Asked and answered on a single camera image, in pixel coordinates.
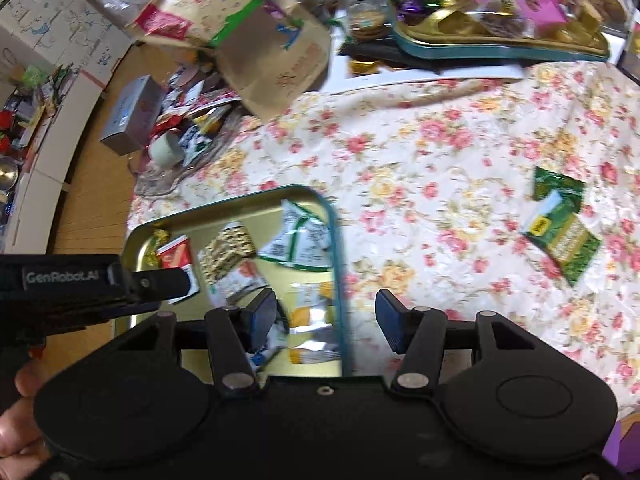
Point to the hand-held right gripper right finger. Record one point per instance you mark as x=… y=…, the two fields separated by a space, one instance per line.
x=392 y=322

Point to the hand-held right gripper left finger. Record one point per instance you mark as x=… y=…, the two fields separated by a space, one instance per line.
x=262 y=317

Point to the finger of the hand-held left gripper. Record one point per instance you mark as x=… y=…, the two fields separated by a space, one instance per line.
x=160 y=284

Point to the red orange snack packet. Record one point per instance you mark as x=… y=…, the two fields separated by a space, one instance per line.
x=175 y=255

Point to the black white snack packet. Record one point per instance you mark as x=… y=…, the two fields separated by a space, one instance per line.
x=262 y=359

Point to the white red-print snack packet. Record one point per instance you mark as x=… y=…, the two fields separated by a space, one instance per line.
x=240 y=280

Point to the gold foil candy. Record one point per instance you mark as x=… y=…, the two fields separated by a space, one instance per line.
x=161 y=237

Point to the gold heart-print chocolate packet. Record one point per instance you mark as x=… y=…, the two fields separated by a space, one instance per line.
x=227 y=250

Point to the blue-rimmed gold tin tray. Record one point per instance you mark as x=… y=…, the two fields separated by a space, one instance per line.
x=210 y=215

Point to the green leaf-print snack packet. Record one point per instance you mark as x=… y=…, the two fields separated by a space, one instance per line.
x=300 y=240

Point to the person's left hand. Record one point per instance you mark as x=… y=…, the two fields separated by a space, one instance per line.
x=17 y=430

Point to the clear glass dish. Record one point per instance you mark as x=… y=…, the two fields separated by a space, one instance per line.
x=160 y=182

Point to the small white cup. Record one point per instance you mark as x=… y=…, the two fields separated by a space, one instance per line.
x=165 y=149

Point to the pile of snack wrappers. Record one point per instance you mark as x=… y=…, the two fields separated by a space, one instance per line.
x=200 y=120

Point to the grey cardboard box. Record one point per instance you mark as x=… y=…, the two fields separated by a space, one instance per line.
x=130 y=115

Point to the pile of colourful clutter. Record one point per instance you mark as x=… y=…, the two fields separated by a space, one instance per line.
x=30 y=120

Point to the green yellow-label snack packet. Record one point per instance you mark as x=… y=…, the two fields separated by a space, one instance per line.
x=560 y=237

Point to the dark green foil candy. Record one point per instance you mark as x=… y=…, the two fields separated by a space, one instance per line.
x=552 y=182

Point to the kraft paper bag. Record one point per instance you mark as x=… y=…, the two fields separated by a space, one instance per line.
x=270 y=75

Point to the white rectangular tray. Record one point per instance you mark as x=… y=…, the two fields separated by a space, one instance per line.
x=400 y=80

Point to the gold wrapped candy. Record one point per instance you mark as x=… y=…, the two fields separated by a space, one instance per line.
x=365 y=66

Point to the red pink packet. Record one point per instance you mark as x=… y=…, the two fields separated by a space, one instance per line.
x=162 y=22

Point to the purple object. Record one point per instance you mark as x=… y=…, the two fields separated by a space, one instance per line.
x=625 y=445

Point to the white cardboard box with drawings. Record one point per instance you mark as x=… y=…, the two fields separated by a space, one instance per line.
x=50 y=25

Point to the gold teal snack tin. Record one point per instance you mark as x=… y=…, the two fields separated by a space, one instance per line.
x=450 y=30

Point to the small clear cookie jar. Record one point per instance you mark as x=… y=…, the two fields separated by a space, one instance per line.
x=370 y=10

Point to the clear packet of dark nuts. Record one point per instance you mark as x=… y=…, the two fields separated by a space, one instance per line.
x=500 y=22

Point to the pink snack packet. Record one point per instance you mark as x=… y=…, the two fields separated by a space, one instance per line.
x=520 y=5

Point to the illustrated book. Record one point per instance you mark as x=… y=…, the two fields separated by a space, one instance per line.
x=632 y=50

